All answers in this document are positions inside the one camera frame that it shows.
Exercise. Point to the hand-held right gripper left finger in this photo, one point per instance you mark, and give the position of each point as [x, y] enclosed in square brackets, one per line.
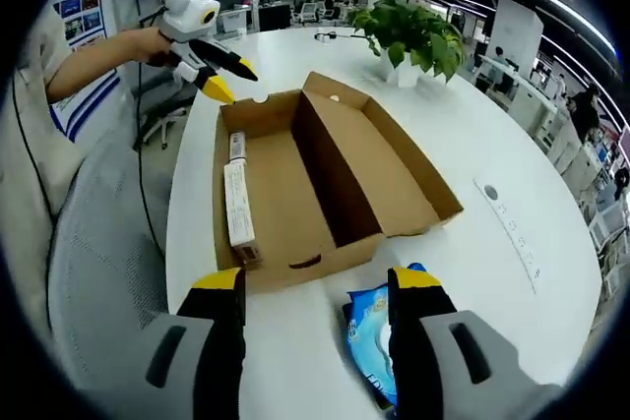
[207, 356]

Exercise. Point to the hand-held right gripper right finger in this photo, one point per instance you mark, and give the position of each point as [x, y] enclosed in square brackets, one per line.
[433, 356]

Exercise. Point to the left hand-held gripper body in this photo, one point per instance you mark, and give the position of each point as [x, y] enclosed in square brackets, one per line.
[189, 17]

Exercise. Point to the blue soft packet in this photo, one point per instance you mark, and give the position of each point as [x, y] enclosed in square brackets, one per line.
[366, 331]

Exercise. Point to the brown cardboard shoe box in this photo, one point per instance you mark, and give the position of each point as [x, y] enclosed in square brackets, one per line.
[305, 179]

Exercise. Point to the person's left hand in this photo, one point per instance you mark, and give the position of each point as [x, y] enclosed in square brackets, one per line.
[152, 46]

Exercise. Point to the office chair with white base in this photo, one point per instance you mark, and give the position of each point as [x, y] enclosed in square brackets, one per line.
[165, 120]

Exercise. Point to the small white black tool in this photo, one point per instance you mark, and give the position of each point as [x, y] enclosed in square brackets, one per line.
[330, 36]

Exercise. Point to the white rectangular carton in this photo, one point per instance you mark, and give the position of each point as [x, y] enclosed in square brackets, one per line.
[238, 203]

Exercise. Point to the grey mesh office chair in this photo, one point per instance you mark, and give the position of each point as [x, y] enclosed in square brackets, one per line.
[103, 267]

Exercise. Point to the table socket strip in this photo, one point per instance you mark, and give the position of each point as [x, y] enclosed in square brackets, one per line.
[517, 238]

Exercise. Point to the person's white shirt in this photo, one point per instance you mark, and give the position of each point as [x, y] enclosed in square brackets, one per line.
[29, 110]

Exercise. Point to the potted green plant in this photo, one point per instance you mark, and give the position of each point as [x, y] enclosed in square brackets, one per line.
[413, 36]

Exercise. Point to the long curved ceiling light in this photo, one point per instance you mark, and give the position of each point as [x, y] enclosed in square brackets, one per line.
[551, 2]

